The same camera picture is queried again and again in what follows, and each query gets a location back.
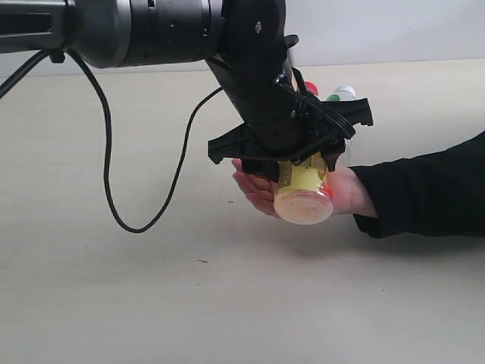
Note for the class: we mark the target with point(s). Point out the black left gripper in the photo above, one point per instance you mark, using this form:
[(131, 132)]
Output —
[(282, 122)]

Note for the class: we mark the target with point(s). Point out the yellow label juice bottle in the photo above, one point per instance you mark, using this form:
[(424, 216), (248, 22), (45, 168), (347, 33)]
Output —
[(302, 195)]

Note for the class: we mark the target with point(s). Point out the clear bottle green white label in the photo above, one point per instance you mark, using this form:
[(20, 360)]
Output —
[(340, 94)]

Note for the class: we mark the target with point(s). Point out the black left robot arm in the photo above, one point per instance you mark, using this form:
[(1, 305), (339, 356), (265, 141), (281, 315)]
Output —
[(243, 43)]

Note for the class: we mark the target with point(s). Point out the person's open right hand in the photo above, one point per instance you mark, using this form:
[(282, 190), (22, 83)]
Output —
[(349, 194)]

